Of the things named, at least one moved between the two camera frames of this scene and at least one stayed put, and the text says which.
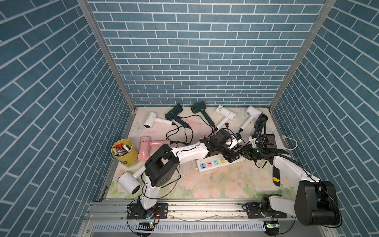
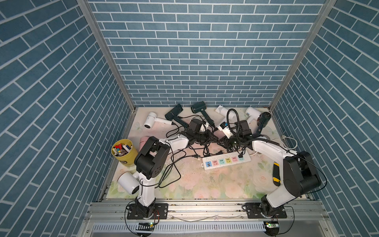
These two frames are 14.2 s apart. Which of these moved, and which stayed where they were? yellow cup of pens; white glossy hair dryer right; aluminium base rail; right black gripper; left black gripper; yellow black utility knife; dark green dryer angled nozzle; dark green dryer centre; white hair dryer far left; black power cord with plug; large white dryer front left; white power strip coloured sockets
Moved: right black gripper; black power cord with plug; white power strip coloured sockets; left black gripper
Stayed: large white dryer front left; dark green dryer centre; white hair dryer far left; white glossy hair dryer right; yellow cup of pens; aluminium base rail; dark green dryer angled nozzle; yellow black utility knife
